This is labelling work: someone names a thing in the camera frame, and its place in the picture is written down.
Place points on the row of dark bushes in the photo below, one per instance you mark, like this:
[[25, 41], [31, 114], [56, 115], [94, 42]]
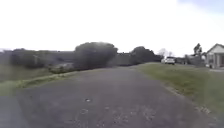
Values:
[[95, 55]]

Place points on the grey asphalt path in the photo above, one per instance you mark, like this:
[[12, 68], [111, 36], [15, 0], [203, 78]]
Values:
[[106, 100]]

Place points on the white vehicle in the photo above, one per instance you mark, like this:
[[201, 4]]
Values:
[[169, 60]]

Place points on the grass verge strip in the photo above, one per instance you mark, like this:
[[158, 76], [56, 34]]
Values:
[[193, 83]]

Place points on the tree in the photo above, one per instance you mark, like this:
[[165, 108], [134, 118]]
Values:
[[197, 50]]

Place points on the grass bank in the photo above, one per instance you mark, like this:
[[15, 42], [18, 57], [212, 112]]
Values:
[[20, 78]]

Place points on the house with gabled roof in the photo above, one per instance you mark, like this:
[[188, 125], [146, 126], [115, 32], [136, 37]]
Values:
[[216, 56]]

